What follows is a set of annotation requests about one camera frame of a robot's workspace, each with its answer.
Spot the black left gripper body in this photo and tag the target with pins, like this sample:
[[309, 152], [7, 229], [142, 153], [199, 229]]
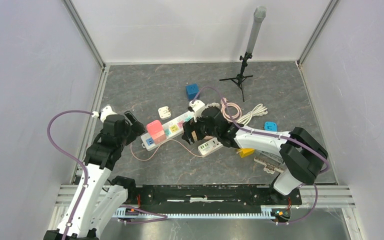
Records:
[[123, 138]]

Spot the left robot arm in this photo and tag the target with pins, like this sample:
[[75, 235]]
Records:
[[86, 217]]

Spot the white slotted cable duct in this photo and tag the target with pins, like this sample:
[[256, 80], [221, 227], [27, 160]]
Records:
[[125, 213]]

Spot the grey microphone on tripod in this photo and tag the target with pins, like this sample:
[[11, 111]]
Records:
[[258, 17]]

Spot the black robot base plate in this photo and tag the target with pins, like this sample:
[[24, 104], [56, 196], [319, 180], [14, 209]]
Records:
[[210, 198]]

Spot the white dock with green inset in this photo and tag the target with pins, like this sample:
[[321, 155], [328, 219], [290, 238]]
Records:
[[172, 129]]

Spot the white power strip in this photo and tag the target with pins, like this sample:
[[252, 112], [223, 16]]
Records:
[[209, 147]]

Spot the light blue cube adapter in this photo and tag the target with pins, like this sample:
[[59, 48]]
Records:
[[270, 126]]

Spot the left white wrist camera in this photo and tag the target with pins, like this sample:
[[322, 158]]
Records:
[[104, 113]]

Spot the beige perforated bracket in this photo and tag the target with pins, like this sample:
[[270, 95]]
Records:
[[269, 167]]

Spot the light pink cube socket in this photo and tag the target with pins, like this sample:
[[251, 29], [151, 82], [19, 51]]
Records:
[[156, 131]]

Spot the yellow cube socket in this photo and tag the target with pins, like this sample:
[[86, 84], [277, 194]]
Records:
[[244, 152]]

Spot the dark blue cube socket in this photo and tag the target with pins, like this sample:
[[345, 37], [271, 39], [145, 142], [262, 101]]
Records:
[[191, 91]]

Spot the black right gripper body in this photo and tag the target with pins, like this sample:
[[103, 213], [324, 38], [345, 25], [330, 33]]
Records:
[[201, 129]]

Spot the tan cube socket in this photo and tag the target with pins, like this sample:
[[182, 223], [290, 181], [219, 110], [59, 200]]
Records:
[[194, 136]]

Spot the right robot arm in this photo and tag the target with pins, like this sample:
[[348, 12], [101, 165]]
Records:
[[304, 157]]

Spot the grey metal bracket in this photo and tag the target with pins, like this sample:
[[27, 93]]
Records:
[[272, 156]]

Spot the white adapter plug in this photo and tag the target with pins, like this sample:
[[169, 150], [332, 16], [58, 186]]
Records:
[[164, 112]]

